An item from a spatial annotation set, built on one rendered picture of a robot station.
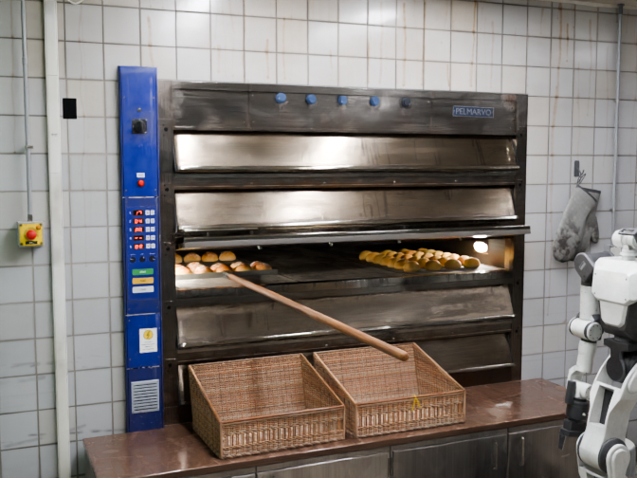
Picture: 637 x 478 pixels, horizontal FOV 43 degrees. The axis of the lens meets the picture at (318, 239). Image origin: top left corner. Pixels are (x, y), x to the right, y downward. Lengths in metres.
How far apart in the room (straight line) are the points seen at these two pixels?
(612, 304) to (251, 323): 1.57
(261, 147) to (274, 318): 0.79
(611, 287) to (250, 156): 1.63
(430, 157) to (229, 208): 1.06
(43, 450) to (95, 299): 0.67
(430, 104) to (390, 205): 0.54
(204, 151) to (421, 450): 1.61
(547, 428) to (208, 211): 1.86
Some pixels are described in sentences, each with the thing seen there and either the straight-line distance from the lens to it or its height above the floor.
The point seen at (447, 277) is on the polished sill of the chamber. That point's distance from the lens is 4.16.
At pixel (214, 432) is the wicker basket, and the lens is 3.35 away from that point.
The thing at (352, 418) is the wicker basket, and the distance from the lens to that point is 3.54.
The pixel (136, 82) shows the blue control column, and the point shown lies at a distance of 3.53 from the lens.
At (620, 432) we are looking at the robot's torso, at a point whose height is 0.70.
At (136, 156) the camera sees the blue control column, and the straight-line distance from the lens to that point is 3.51.
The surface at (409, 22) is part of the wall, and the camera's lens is 4.05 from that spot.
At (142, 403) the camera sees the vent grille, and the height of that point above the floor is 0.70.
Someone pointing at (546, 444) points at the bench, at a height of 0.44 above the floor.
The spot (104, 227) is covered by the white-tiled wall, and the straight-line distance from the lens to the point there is 3.53.
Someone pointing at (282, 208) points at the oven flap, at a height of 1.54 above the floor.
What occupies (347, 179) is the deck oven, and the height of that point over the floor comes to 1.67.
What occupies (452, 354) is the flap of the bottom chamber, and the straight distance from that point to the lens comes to 4.26.
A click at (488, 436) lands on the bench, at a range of 3.81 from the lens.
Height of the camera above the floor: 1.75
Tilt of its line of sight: 5 degrees down
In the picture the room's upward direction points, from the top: straight up
